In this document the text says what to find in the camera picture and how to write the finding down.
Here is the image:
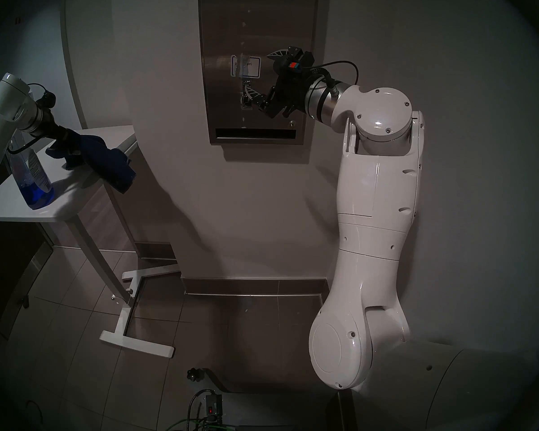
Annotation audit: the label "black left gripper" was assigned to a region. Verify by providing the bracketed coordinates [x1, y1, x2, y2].
[38, 116, 79, 151]

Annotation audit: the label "black base cable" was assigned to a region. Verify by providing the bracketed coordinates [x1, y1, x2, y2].
[188, 389, 214, 422]

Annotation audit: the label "dark blue cloth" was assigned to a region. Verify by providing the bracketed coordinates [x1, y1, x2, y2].
[45, 132, 137, 194]

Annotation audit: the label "clear spray bottle blue liquid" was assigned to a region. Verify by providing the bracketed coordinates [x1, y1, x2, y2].
[4, 134, 54, 210]

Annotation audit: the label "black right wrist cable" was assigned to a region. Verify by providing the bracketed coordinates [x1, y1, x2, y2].
[312, 61, 360, 96]

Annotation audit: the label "thick black left wrist cable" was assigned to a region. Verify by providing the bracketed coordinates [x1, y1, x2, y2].
[7, 129, 43, 156]

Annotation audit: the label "stainless steel wall dispenser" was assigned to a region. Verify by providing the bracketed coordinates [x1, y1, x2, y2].
[198, 0, 320, 145]

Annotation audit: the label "white side table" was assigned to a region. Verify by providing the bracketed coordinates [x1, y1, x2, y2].
[0, 125, 182, 359]

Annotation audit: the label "white rectangular dispenser label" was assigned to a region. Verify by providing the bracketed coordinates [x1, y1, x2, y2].
[230, 55, 261, 79]

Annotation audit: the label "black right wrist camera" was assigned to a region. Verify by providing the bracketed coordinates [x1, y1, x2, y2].
[287, 48, 314, 74]

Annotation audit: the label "green base cable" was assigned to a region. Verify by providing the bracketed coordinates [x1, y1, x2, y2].
[159, 416, 216, 431]

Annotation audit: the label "dark metal robot base platform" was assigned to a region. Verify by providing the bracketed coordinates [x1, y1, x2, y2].
[189, 367, 344, 431]

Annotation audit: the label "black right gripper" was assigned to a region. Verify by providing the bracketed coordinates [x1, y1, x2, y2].
[243, 48, 325, 119]

